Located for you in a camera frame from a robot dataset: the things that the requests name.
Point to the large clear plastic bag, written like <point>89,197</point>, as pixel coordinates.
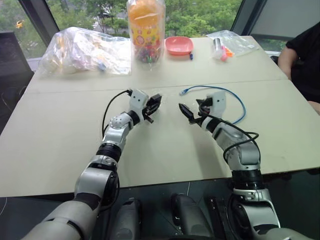
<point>82,52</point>

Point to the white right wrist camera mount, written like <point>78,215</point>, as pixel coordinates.
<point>220,103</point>

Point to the black flat strip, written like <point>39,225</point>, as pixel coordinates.
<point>216,217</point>

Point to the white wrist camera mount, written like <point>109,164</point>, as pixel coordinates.
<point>137,100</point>
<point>220,103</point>

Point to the small blue cap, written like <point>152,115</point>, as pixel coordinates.
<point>191,56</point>

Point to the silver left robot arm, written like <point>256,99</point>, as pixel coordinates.
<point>112,140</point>

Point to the person bare forearm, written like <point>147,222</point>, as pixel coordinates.
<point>315,106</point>
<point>287,62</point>

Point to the tall clear plastic jar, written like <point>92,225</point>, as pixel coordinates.
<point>147,35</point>

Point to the pink plastic bowl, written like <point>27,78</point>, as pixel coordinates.
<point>179,45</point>

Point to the dark rounded shape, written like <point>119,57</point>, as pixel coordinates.
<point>190,217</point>
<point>128,220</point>

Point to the pink and orange small items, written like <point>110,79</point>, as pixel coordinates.
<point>225,54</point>

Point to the dark window frame pillar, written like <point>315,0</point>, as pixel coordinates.
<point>247,15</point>
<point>41,20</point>

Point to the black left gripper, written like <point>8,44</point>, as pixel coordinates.
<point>151,107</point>

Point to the silver cylinder in bag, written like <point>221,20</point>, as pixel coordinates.
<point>217,45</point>

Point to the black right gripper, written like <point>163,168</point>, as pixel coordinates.
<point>204,107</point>

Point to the small clear zip bag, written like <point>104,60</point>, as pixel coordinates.
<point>236,42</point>

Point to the person in black shirt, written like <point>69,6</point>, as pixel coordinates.
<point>306,62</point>

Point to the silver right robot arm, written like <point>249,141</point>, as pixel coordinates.
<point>241,150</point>

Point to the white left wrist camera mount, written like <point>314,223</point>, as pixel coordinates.
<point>137,100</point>

